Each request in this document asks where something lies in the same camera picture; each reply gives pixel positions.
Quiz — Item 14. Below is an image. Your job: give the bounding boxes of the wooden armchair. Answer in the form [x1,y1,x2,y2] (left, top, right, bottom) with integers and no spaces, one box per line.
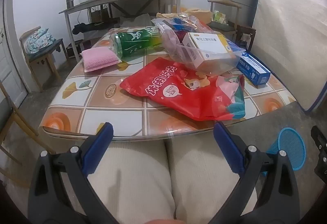
[207,0,242,35]

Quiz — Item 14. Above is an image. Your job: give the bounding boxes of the clear plastic container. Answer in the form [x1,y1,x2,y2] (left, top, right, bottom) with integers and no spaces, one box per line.
[167,35,246,77]

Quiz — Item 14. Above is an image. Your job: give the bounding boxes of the dark wooden stool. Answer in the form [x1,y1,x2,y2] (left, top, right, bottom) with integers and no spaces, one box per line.
[235,25,256,52]

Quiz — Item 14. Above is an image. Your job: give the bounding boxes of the light wooden chair frame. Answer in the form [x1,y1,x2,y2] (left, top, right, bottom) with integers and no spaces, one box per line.
[0,81,55,181]

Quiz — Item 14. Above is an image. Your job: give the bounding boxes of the blue plastic bag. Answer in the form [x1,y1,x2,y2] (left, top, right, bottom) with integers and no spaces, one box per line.
[171,17,195,29]

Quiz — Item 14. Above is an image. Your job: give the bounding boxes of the tan bag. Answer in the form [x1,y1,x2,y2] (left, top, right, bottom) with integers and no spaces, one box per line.
[156,10,212,24]

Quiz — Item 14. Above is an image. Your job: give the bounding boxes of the red snack bag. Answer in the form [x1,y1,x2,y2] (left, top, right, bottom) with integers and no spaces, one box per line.
[120,57,246,122]

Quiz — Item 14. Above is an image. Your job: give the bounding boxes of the patterned tablecloth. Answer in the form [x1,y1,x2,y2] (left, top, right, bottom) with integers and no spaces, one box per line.
[38,26,297,141]

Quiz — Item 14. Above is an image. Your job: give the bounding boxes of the blue plastic waste basket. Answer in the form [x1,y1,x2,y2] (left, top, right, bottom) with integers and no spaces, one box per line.
[262,127,306,176]

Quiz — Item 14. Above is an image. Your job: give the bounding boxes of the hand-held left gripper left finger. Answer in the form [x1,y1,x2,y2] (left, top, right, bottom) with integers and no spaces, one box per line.
[28,122,120,224]

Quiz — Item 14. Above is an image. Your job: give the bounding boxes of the white medicine box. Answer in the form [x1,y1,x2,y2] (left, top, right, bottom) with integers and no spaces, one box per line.
[182,32,238,70]

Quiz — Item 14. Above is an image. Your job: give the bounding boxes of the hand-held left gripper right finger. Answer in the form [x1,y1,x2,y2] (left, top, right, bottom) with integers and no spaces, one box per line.
[207,121,300,224]

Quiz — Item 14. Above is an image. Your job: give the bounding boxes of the blue cardboard box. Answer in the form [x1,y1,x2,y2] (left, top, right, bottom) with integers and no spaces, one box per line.
[236,51,271,86]

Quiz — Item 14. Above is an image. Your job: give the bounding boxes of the green cylindrical can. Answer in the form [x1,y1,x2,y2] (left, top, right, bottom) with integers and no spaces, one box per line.
[109,28,164,58]

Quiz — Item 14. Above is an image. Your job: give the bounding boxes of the floral cloth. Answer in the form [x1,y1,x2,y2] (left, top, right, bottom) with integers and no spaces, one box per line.
[24,28,56,54]

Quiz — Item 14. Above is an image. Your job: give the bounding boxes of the wooden chair with dark seat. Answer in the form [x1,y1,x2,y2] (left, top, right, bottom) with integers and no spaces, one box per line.
[20,26,69,93]

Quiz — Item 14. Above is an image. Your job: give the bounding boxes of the dark clothes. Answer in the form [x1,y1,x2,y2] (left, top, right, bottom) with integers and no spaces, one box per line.
[72,22,120,35]

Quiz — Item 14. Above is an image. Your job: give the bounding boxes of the clear plastic bag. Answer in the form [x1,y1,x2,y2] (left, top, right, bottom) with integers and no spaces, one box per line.
[152,18,212,61]

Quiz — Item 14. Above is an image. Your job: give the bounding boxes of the red metal can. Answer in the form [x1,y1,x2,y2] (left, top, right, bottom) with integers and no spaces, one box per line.
[176,30,191,43]

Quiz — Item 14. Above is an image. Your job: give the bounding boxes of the green and white packets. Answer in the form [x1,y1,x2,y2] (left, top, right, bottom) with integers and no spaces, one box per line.
[213,10,228,25]

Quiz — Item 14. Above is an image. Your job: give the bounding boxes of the pink sponge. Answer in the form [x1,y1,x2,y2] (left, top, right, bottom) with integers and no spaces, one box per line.
[80,47,122,72]

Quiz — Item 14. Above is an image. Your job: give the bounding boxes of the white door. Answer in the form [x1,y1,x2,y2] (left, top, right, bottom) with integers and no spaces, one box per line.
[0,0,28,109]

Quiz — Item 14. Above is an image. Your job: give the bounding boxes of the person's right leg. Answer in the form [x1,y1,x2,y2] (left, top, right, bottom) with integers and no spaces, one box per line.
[165,134,258,224]

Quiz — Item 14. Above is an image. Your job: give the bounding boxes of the white mattress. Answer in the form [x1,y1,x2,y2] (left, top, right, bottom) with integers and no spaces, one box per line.
[252,0,327,112]

